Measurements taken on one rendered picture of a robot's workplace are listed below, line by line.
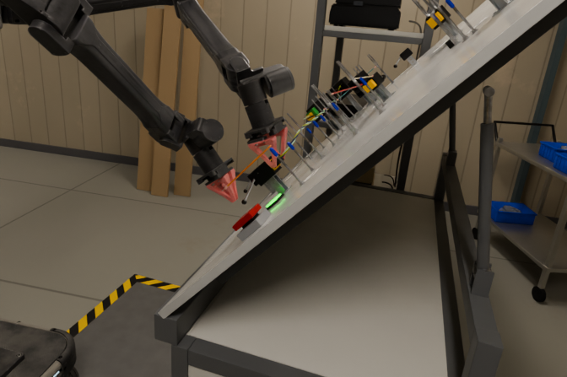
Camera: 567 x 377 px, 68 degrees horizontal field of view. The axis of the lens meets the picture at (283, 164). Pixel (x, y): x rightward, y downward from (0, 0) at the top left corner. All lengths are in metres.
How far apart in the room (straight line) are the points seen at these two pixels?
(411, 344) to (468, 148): 2.91
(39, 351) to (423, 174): 3.04
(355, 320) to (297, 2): 2.96
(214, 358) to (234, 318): 0.13
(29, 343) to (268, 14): 2.84
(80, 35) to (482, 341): 0.85
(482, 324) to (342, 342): 0.32
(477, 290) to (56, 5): 0.90
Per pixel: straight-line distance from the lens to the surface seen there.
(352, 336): 1.04
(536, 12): 0.64
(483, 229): 0.86
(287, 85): 0.98
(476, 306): 0.88
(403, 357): 1.02
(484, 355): 0.81
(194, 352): 0.97
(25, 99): 4.96
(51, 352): 1.90
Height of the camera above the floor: 1.46
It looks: 19 degrees down
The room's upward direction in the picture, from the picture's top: 5 degrees clockwise
